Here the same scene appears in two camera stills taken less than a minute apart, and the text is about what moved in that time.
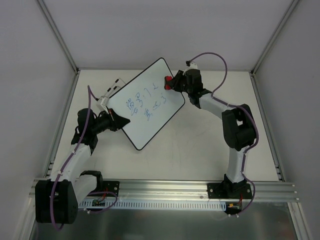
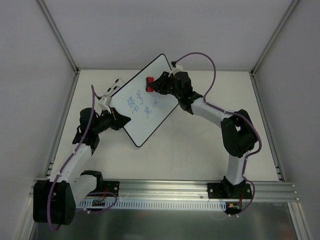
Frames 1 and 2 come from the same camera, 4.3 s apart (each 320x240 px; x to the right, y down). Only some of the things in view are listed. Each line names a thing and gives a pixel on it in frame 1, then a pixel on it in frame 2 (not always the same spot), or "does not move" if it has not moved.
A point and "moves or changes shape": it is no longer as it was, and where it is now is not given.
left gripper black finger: x=119 y=122 does not move
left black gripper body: x=113 y=121 does not move
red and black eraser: x=168 y=79 moves or changes shape
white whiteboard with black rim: x=144 y=100 does not move
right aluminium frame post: x=293 y=3 does not move
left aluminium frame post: x=58 y=35 does not move
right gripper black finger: x=178 y=75 to x=163 y=78
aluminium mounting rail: x=182 y=191 does not move
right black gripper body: x=180 y=81 to x=167 y=83
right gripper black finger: x=174 y=86 to x=161 y=90
